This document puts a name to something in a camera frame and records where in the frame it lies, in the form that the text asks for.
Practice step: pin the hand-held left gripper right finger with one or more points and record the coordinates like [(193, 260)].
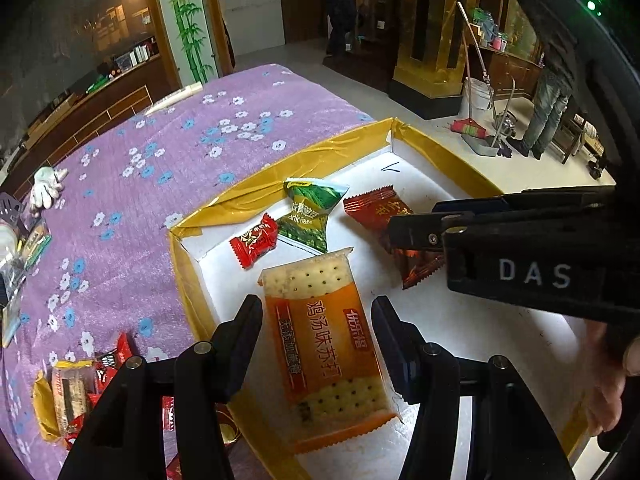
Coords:
[(395, 350)]

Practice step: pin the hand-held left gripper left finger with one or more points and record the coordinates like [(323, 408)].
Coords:
[(240, 340)]

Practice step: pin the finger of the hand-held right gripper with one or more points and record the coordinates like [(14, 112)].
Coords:
[(475, 205), (415, 232)]

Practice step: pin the dark red snack packet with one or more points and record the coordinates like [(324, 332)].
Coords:
[(370, 210)]

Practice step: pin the yellow-edged white box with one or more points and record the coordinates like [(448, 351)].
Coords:
[(450, 160)]

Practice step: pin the orange cracker packet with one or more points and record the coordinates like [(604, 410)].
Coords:
[(325, 345)]

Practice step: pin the small red candy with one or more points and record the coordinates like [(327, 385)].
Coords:
[(255, 240)]

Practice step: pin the green snack packet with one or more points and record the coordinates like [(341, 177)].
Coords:
[(307, 215)]

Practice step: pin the clear oat bar packet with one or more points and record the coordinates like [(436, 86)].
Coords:
[(72, 395)]

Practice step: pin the yellow snack packet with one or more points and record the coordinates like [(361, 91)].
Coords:
[(45, 410)]

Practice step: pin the person's right hand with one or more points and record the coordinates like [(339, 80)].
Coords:
[(605, 395)]

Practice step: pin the grey dustpan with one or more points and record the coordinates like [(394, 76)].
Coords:
[(480, 147)]

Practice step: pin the red broom and dustpan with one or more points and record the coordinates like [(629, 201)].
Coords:
[(470, 127)]

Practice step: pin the white bucket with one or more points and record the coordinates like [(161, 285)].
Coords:
[(475, 95)]

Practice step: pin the purple floral tablecloth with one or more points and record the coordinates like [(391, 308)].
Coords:
[(150, 260)]

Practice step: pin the wooden stool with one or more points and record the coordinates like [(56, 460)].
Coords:
[(580, 135)]

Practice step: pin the golden pillar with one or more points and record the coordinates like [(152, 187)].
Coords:
[(440, 25)]

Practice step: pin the wooden stair railing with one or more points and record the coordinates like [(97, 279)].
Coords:
[(375, 5)]

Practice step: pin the green yellow flat packet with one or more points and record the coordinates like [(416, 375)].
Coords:
[(36, 245)]

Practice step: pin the yellow blue booklet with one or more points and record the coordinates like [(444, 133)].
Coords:
[(10, 325)]

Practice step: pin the clear plastic bags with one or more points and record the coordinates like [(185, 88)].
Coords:
[(12, 277)]

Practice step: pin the white tube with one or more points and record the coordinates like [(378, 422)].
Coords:
[(172, 99)]

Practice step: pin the white plastic jar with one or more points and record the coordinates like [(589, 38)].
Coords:
[(6, 240)]

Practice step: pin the brown wooden door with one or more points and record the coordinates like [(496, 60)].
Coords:
[(302, 0)]

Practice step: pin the black perforated stand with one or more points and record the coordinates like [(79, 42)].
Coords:
[(11, 210)]

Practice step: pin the wooden counter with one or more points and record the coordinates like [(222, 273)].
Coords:
[(90, 105)]

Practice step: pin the bamboo wall decal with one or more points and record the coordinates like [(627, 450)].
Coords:
[(187, 20)]

